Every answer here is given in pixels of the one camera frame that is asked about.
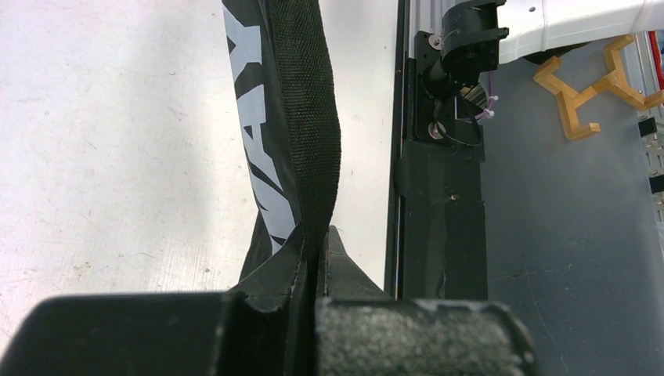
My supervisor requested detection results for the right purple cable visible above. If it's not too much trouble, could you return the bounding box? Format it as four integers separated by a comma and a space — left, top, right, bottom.
461, 70, 500, 125

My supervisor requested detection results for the black Crossway racket bag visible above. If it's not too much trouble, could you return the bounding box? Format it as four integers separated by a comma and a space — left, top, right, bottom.
222, 1, 341, 277

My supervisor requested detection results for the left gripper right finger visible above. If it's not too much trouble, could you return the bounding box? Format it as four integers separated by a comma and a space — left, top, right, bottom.
317, 226, 392, 306

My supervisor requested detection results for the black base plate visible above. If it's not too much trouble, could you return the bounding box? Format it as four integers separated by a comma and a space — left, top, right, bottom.
384, 31, 488, 300

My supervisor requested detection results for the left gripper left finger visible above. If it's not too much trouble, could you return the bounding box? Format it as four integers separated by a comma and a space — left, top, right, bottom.
228, 224, 312, 314

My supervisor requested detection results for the orange plastic frame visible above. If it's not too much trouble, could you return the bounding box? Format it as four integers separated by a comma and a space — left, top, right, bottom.
533, 34, 663, 141

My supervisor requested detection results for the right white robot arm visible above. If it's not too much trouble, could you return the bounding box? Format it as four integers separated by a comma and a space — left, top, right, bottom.
414, 1, 663, 101

